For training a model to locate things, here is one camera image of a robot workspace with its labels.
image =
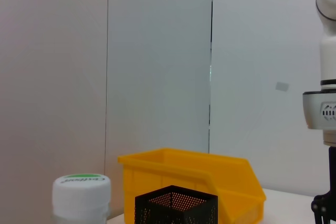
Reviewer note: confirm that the translucent tape patch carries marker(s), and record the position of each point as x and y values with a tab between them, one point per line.
282	86

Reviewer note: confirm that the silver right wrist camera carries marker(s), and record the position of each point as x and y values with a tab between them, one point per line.
315	111

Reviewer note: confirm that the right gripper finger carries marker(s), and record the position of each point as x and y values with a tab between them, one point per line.
319	213

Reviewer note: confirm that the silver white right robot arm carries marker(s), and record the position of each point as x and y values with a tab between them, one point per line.
328	51

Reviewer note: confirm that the clear green-label water bottle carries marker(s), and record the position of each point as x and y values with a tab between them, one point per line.
81	197

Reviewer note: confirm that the yellow plastic storage bin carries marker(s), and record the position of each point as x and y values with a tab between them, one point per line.
236	176

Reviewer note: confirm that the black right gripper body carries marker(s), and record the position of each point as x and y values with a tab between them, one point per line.
332	176

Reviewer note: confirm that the black mesh pen holder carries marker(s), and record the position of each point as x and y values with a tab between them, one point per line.
162	213

